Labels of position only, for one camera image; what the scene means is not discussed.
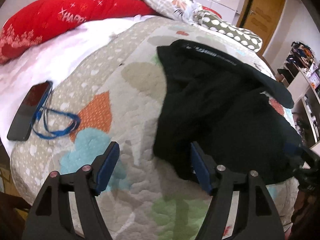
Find floral white pillow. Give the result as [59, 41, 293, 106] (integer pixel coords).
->
[122, 0, 203, 26]

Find black smartphone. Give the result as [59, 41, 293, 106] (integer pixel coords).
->
[7, 81, 53, 141]

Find red long pillow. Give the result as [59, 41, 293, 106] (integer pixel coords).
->
[1, 0, 157, 64]

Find wooden door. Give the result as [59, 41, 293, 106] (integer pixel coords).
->
[236, 0, 286, 56]

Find black pants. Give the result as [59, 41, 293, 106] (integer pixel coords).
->
[153, 40, 304, 185]

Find blue lanyard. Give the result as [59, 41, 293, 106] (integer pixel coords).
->
[30, 84, 81, 140]

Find heart pattern quilt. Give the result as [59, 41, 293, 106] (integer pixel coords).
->
[10, 16, 301, 240]

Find white shelf unit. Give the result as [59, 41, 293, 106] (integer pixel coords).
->
[287, 62, 320, 151]

